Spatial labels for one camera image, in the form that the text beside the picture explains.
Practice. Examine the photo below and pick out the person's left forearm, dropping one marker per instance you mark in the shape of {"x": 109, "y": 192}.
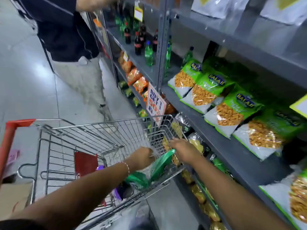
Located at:
{"x": 84, "y": 194}

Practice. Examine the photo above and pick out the small yellow price tag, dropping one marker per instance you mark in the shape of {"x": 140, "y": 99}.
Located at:
{"x": 125, "y": 56}

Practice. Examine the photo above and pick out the person's left hand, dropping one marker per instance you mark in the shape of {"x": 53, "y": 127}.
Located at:
{"x": 141, "y": 158}

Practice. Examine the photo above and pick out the person's right forearm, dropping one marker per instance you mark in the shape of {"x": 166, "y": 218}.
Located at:
{"x": 235, "y": 201}

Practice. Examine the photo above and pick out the yellow green price tag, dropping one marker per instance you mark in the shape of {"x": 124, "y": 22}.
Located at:
{"x": 301, "y": 106}

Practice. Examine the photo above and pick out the white red promo sign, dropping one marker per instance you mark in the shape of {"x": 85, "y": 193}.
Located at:
{"x": 154, "y": 102}

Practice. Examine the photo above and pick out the pink paper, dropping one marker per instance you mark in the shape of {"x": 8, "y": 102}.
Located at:
{"x": 13, "y": 156}

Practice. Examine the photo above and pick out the person's black sleeve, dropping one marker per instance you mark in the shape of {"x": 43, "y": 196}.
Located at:
{"x": 19, "y": 225}

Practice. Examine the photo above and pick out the green foil snack packet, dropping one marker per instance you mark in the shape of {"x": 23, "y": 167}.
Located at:
{"x": 219, "y": 165}

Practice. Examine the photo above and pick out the person's right hand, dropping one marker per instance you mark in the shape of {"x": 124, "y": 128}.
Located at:
{"x": 185, "y": 150}

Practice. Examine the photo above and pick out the cluster of green bottles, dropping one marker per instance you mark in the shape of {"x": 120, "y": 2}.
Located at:
{"x": 122, "y": 26}

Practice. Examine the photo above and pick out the row of small green packets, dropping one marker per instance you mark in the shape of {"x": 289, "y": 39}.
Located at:
{"x": 129, "y": 92}

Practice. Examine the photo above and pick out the grey metal shelving rack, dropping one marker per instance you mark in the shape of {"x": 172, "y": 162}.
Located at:
{"x": 239, "y": 155}

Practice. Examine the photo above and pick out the row of orange snack packets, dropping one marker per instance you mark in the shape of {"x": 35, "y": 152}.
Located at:
{"x": 133, "y": 75}

